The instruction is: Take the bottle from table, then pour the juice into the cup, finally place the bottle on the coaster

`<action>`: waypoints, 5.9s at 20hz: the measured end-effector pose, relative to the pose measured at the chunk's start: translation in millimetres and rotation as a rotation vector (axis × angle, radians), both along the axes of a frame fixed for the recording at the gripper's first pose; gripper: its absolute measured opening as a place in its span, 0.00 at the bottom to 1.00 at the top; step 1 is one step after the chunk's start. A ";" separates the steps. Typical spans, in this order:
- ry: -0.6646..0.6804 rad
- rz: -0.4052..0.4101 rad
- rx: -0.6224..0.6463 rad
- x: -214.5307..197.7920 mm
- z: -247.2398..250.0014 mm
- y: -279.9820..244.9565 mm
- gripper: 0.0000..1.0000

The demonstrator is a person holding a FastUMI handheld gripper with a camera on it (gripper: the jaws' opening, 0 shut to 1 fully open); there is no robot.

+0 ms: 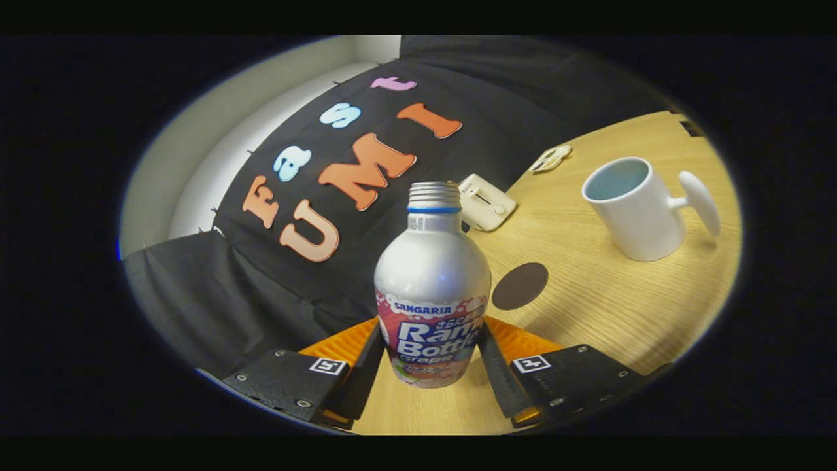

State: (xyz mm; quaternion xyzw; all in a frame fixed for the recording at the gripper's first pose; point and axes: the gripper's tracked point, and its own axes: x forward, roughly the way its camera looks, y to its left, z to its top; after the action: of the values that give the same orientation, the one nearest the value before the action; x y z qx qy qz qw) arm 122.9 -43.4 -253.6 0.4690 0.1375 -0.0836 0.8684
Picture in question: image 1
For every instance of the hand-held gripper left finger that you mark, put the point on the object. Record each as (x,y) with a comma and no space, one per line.
(363,383)

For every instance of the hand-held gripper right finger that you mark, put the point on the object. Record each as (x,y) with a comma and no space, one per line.
(500,379)

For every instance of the dark brown round coaster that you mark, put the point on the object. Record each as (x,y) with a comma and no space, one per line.
(520,286)

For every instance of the silver juice bottle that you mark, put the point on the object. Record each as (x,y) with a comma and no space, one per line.
(431,275)

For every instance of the white cup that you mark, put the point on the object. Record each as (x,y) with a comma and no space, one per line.
(634,216)

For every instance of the wooden table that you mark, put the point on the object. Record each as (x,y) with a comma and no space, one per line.
(621,314)

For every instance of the white toaster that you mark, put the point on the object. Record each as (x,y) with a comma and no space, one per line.
(487,203)

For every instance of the white divided tray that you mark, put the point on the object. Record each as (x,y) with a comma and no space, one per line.
(550,158)

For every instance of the black table clamp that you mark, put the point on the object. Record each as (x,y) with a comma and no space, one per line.
(691,127)

